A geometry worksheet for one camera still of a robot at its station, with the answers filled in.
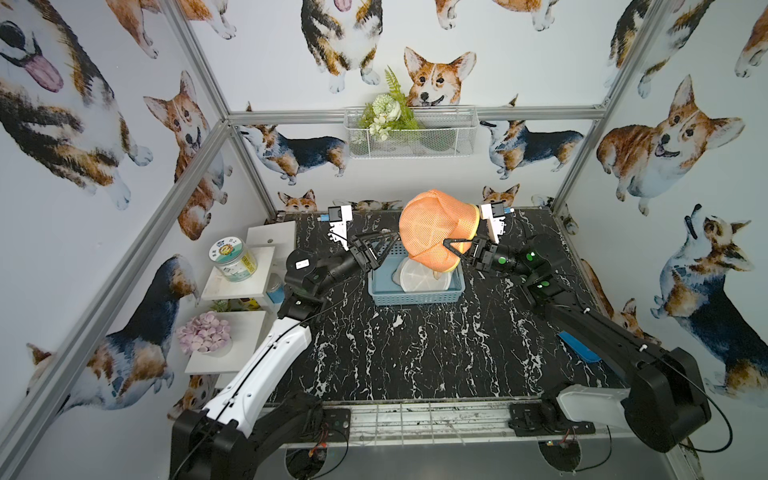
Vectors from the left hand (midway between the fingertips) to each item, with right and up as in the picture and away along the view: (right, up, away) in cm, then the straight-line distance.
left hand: (392, 230), depth 63 cm
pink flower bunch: (-40, -22, 0) cm, 45 cm away
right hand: (+13, -1, +1) cm, 13 cm away
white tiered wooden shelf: (-39, -3, +30) cm, 49 cm away
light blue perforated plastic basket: (-4, -19, +36) cm, 41 cm away
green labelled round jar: (-38, -7, +7) cm, 39 cm away
